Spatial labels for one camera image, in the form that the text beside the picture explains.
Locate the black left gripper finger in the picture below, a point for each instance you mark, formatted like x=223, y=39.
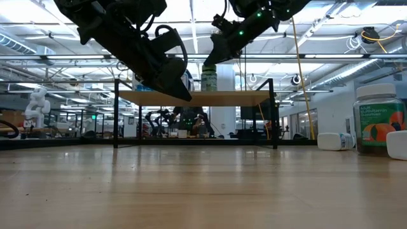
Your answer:
x=171, y=78
x=149, y=83

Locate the black background robot arms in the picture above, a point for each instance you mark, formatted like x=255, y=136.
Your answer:
x=187, y=117

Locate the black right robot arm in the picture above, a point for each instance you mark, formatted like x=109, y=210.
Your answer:
x=286, y=6

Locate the blue medicine bottle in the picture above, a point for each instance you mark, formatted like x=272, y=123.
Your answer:
x=190, y=79

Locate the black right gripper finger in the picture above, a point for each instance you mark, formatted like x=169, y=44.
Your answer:
x=222, y=52

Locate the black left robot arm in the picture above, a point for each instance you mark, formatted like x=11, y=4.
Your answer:
x=105, y=12

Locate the black metal rig frame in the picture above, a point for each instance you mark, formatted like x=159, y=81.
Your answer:
x=63, y=143

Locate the green cap caffeine bottle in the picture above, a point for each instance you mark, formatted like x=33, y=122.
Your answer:
x=209, y=81

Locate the multivitamin gummies bottle white cap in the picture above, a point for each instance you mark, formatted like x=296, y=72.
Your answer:
x=376, y=121

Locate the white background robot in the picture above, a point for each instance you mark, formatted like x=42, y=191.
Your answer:
x=38, y=105

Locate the wooden shelf black metal legs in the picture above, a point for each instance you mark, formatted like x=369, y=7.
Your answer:
x=222, y=98

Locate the small white bottle blue label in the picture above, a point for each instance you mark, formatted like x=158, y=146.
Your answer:
x=332, y=141
x=144, y=88
x=397, y=144

